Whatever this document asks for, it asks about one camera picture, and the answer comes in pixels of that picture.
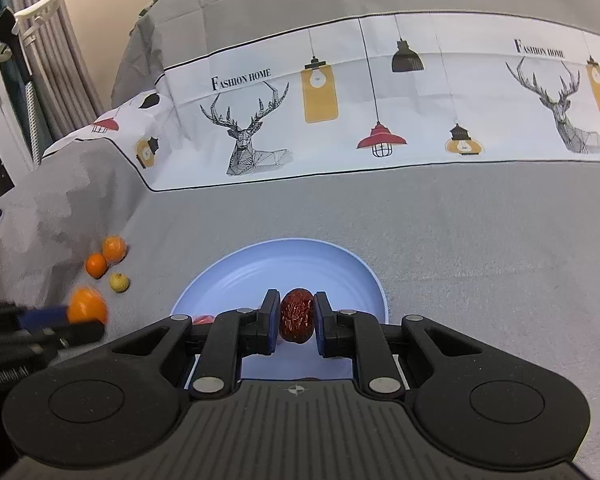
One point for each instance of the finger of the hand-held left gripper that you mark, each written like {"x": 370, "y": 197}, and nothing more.
{"x": 40, "y": 316}
{"x": 75, "y": 334}

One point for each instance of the white plastic clip rack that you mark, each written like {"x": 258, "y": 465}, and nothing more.
{"x": 40, "y": 12}

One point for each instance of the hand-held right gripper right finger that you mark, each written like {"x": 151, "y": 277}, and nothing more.
{"x": 321, "y": 325}

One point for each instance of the grey curtain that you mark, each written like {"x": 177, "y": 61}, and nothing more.
{"x": 65, "y": 60}

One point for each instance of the red date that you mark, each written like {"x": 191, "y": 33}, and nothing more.
{"x": 203, "y": 319}
{"x": 296, "y": 316}

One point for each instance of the orange mandarin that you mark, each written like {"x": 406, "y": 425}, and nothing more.
{"x": 96, "y": 265}
{"x": 87, "y": 305}
{"x": 114, "y": 249}

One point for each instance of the light blue plate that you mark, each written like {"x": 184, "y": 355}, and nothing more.
{"x": 290, "y": 265}

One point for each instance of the black clamp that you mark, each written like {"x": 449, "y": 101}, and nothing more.
{"x": 6, "y": 35}

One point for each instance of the small yellow-green fruit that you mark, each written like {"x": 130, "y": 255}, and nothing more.
{"x": 119, "y": 282}

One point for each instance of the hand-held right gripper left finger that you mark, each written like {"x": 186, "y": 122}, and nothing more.
{"x": 270, "y": 324}

